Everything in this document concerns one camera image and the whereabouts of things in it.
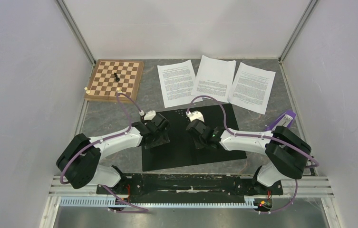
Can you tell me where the blue folder with black inside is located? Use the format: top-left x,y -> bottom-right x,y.
142,104 -> 247,171

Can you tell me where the printed paper sheet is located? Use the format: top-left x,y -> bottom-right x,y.
191,55 -> 236,103
228,63 -> 276,114
157,60 -> 195,108

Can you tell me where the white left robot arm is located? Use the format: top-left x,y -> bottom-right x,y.
56,111 -> 170,194

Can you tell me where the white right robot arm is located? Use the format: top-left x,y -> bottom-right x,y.
186,119 -> 311,194

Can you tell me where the black chess pawn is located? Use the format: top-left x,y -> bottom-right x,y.
114,73 -> 120,82

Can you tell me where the wooden chessboard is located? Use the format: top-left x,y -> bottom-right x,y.
84,59 -> 145,102

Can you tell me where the white chess pawn left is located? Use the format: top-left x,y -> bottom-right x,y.
84,87 -> 90,94

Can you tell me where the purple metronome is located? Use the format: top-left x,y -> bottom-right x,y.
265,110 -> 297,131

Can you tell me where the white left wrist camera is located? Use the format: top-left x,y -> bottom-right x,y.
139,110 -> 156,121

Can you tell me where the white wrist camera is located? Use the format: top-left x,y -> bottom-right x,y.
186,111 -> 204,122
139,110 -> 156,121

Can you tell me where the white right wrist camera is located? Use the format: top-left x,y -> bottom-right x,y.
186,111 -> 204,122

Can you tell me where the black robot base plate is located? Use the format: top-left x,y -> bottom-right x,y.
111,173 -> 283,203

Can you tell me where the light blue cable duct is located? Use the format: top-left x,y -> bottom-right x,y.
59,196 -> 272,209

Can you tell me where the aluminium frame rail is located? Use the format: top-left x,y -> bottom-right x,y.
39,176 -> 340,228

